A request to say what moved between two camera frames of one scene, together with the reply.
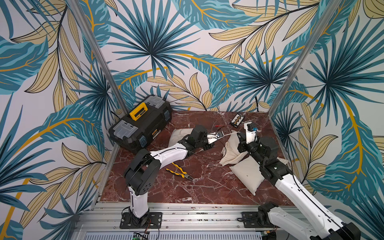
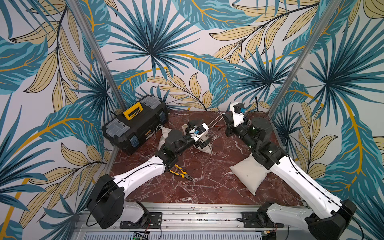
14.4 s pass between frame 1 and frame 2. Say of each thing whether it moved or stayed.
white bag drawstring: moved
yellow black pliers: stayed
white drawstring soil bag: moved
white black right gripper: moved
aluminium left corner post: stayed
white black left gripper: moved
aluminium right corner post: stayed
